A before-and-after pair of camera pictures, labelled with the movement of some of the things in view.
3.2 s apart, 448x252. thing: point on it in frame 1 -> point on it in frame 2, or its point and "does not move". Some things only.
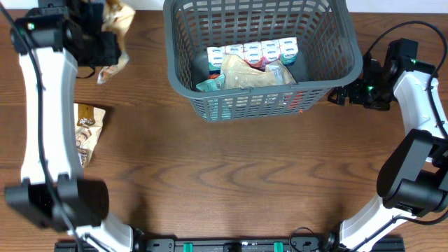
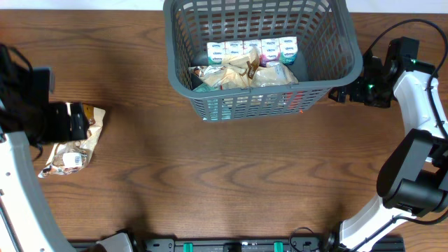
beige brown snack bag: (88, 120) does not move
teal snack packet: (216, 108) does not move
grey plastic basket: (328, 51) does not move
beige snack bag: (117, 17) -> (239, 69)
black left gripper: (108, 40) -> (61, 129)
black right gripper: (356, 98) does not move
